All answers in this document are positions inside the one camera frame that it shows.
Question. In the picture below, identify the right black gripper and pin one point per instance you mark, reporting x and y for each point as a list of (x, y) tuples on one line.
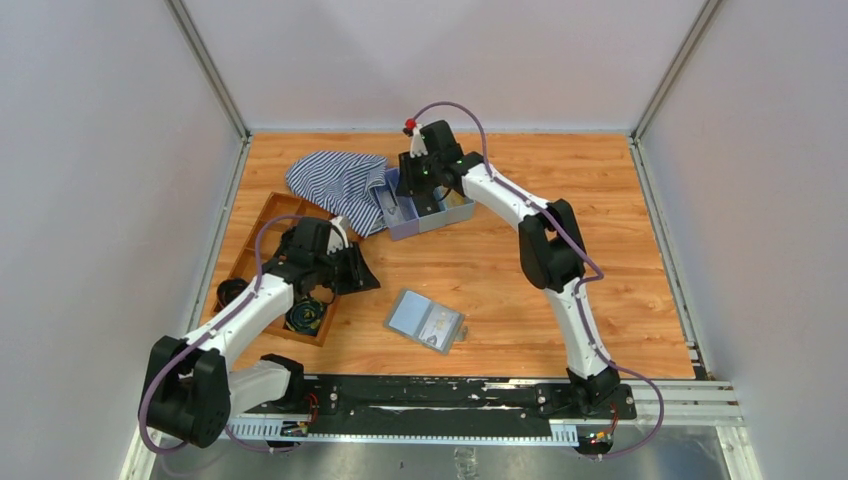
[(421, 196)]

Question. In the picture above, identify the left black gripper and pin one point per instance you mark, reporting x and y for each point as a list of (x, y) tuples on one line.
[(354, 266)]

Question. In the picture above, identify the blue three-compartment box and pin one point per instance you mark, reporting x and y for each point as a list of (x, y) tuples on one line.
[(425, 213)]

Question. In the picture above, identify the grey card holder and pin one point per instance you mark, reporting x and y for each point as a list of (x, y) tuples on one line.
[(424, 321)]

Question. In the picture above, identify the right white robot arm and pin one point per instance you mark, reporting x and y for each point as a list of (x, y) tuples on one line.
[(551, 250)]

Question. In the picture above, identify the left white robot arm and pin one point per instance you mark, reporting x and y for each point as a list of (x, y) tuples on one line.
[(192, 390)]

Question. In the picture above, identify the silver card in box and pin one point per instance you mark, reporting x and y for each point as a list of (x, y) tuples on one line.
[(393, 213)]

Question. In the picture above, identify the patterned card in holder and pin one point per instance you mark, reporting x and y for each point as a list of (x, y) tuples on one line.
[(440, 332)]

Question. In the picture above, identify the striped blue white cloth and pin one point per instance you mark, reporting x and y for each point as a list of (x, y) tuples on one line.
[(344, 184)]

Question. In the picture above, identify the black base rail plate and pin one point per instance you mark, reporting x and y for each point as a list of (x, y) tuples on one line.
[(427, 407)]

